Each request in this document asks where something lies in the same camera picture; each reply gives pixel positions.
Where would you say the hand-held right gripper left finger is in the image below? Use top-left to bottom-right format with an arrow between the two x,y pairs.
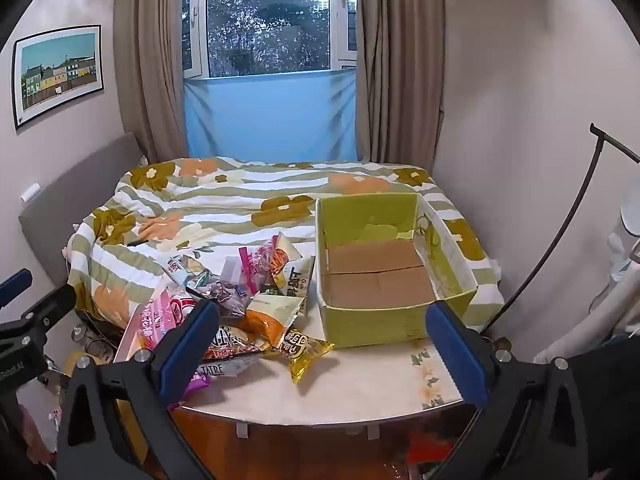
57,299 -> 221,480

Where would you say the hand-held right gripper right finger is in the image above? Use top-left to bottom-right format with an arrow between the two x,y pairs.
425,300 -> 591,480

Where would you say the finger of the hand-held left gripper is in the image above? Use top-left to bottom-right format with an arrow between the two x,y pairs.
0,269 -> 34,308
20,284 -> 77,333

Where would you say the dark brown snack packet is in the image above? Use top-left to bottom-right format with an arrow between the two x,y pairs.
200,325 -> 271,378

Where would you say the dark purple snack packet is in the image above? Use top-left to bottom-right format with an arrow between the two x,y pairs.
205,280 -> 253,318

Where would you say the green cardboard box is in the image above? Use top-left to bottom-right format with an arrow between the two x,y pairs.
314,192 -> 478,348

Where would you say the white blue snack packet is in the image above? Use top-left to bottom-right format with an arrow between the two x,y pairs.
162,254 -> 221,291

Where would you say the orange cream snack packet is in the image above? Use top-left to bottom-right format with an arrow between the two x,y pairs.
243,294 -> 307,348

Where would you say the clear white snack packet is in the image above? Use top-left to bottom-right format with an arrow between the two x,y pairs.
220,256 -> 246,291

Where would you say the pink clear snack packet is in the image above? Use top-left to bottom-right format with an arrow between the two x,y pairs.
239,240 -> 278,296

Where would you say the gold snack packet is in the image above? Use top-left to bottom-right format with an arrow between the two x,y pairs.
277,329 -> 336,385

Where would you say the cream chip bag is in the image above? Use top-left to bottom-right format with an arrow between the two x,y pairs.
270,232 -> 316,297

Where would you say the grey bed headboard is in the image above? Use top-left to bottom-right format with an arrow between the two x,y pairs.
19,132 -> 143,288

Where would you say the dark cloth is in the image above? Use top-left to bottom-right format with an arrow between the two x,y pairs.
570,345 -> 640,480

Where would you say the floral striped blanket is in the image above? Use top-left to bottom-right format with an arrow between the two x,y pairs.
65,156 -> 506,331

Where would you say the white standing appliance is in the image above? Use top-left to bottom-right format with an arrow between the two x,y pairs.
532,180 -> 640,366

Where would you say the black floor lamp pole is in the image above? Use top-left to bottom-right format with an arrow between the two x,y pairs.
480,122 -> 640,336

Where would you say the blue cloth panel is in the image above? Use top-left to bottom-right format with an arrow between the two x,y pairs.
184,70 -> 358,163

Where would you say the brown curtain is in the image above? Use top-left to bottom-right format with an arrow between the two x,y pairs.
114,0 -> 188,163
354,0 -> 446,166

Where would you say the white framed window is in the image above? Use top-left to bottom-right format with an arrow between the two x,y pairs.
181,0 -> 358,80

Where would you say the framed wall poster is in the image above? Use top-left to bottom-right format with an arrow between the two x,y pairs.
11,25 -> 105,131

